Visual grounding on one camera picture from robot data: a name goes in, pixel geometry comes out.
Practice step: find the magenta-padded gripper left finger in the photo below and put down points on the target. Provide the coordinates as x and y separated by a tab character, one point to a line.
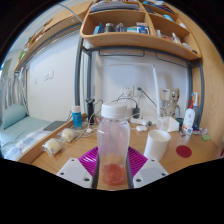
75	170

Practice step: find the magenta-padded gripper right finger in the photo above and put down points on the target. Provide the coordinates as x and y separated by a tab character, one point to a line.
150	170

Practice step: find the clear white-capped drink bottle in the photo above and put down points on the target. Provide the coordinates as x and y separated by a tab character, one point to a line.
113	140

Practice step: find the white paper cup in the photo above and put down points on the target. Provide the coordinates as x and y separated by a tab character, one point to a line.
156	145

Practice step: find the wrapped white bun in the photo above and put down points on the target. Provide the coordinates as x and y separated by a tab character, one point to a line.
52	146
67	134

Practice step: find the flat round red coaster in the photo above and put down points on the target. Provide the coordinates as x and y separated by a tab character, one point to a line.
183	151

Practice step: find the white earbuds case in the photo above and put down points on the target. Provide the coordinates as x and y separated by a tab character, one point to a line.
141	128

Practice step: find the white power strip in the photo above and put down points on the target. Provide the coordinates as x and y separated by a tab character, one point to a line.
143	120

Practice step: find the blue white-capped tube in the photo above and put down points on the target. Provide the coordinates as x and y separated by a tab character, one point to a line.
77	118

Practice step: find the small white thermometer display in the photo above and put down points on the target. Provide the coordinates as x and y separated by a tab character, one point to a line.
189	131

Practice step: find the black charger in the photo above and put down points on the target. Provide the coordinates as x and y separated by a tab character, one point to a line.
136	112

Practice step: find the small blue box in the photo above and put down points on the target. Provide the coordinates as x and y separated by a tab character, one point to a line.
196	127

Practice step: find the black cylinder device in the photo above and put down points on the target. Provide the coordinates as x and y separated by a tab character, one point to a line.
90	108

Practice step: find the white red-pump lotion bottle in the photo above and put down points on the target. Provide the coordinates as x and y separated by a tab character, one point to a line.
188	118

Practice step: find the green packet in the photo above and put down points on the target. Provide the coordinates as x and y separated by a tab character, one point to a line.
206	137

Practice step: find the bed with light bedding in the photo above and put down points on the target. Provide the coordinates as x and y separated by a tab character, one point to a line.
20	133

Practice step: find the white pink packet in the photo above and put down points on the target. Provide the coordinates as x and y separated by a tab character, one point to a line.
204	131

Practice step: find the brown tree figurine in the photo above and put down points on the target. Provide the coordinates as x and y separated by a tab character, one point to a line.
174	103

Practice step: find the blue white-nozzle spray bottle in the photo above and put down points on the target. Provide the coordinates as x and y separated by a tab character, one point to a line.
196	110

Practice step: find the white desk lamp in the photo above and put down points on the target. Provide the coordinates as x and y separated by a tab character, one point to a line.
156	90

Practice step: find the teal pillow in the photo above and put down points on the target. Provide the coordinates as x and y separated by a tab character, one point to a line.
13	115

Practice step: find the wooden cabinet side panel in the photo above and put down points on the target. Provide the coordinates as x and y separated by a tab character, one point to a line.
210	83

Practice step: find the wooden shelf unit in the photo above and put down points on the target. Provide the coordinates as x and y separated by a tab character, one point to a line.
133	38

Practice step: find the white wall box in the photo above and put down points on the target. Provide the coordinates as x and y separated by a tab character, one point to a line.
164	94

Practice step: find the white wall outlet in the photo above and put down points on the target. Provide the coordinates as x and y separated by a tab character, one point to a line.
127	90
140	91

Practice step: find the grey metal desk frame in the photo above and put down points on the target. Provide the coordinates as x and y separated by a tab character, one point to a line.
78	73

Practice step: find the long wooden wall shelf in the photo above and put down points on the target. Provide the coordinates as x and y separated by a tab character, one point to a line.
50	31

